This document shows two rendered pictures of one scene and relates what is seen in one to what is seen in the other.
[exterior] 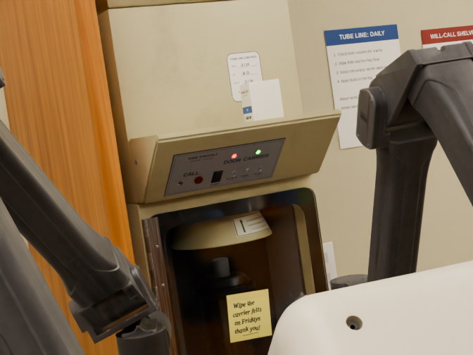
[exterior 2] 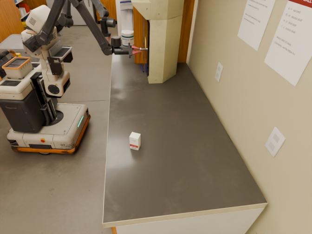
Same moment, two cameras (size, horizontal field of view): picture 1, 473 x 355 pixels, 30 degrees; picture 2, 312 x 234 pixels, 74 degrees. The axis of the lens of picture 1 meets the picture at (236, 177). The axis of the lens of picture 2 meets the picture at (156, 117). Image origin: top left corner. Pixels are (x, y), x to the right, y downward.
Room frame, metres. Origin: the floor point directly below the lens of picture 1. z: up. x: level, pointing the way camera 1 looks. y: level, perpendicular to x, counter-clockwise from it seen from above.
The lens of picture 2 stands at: (1.99, -1.46, 1.77)
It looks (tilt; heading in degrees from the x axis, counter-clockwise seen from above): 39 degrees down; 107
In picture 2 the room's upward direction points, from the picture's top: 3 degrees clockwise
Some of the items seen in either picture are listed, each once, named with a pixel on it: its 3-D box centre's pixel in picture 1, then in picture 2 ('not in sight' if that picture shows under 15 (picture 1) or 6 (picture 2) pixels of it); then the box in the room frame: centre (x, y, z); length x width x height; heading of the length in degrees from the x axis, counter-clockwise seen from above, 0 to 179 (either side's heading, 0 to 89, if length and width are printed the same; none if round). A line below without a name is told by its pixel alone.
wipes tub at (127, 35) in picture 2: not in sight; (127, 38); (1.01, 0.53, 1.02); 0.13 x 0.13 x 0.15
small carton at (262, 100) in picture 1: (261, 101); not in sight; (1.40, -0.06, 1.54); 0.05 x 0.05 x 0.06; 16
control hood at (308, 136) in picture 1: (241, 156); (139, 5); (1.37, -0.01, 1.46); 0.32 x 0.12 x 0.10; 117
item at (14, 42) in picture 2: not in sight; (23, 51); (-0.82, 0.73, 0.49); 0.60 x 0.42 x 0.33; 117
